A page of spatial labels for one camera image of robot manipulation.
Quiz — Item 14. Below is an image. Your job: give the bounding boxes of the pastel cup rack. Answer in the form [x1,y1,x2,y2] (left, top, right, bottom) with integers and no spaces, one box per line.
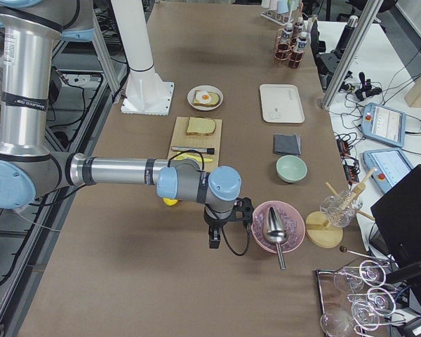
[260,0,303,26]

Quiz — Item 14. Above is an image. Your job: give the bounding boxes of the cream serving tray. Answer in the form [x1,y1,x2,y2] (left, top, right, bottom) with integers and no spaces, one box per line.
[260,84,305,124]

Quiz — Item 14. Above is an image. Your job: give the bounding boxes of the pink bowl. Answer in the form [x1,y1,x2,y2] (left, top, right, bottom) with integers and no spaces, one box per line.
[251,201,305,254]

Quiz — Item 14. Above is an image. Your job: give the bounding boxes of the copper wire bottle rack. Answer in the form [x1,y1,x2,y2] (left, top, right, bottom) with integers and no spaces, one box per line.
[274,17,308,69]

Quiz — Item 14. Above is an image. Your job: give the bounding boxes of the mint green bowl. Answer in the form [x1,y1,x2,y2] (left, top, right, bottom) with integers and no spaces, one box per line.
[276,155,308,183]

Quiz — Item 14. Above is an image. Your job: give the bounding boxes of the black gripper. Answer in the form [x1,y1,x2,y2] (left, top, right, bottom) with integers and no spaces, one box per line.
[203,205,231,249]

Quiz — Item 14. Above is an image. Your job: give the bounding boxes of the wooden mug tree stand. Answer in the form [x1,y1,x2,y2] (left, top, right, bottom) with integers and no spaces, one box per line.
[305,168,377,249]

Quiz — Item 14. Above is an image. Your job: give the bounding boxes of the yellow lemon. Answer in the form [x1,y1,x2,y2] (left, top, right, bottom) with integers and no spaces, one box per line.
[163,197,178,206]

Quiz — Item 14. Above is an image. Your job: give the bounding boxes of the black monitor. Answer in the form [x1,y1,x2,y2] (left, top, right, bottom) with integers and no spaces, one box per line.
[370,164,421,271]

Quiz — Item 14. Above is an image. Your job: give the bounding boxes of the yellow plastic knife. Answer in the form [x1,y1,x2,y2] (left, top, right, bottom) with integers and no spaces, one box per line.
[173,152,213,163]

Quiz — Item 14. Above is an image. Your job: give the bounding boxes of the clear ice cubes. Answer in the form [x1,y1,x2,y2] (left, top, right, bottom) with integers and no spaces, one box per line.
[252,207,305,253]

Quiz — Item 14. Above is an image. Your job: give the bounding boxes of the white plate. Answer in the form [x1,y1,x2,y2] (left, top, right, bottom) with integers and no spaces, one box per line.
[187,85,224,111]

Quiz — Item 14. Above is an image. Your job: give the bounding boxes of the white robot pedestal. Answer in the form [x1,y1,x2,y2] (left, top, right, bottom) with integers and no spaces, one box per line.
[112,0,174,116]

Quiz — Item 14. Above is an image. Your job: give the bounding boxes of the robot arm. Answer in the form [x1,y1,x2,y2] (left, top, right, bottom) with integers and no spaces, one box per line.
[0,1,242,249]

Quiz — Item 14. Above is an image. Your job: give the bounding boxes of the plain bread slice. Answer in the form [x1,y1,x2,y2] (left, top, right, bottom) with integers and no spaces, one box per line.
[186,117,216,136]

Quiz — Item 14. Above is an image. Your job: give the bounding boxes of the glass mug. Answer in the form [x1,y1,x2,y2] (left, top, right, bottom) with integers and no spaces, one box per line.
[320,190,363,228]

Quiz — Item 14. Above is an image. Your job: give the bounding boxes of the blue teach pendant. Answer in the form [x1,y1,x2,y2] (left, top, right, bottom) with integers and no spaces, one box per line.
[361,103,406,147]
[362,147,413,193]

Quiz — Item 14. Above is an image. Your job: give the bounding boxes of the dark drink bottle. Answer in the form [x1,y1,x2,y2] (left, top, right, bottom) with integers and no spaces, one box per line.
[292,16,304,38]
[275,22,293,60]
[288,32,307,69]

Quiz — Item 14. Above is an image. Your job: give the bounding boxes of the metal ice scoop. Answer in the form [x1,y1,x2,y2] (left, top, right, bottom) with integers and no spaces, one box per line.
[262,207,288,270]

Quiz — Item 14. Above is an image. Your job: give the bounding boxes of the aluminium frame post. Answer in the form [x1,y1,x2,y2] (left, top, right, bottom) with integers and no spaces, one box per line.
[321,0,383,111]

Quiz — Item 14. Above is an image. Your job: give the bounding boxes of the grey folded cloth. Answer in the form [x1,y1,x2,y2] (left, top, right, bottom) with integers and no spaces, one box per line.
[273,133,301,155]

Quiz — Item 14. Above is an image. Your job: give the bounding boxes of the steel muddler black tip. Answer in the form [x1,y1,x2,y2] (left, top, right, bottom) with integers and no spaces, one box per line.
[171,146,215,154]

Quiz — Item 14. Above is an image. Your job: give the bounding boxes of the fried egg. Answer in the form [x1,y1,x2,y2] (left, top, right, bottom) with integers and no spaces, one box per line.
[195,91,212,104]

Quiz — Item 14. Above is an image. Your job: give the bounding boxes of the bread slice with egg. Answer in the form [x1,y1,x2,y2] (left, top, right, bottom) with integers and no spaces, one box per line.
[192,90,220,107]

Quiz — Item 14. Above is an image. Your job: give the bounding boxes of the wooden cutting board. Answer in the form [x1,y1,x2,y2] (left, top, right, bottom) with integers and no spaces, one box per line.
[167,117,222,172]

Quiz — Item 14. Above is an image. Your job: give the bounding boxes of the wine glass tray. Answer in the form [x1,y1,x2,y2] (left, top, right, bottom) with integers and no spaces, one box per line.
[315,259,406,336]

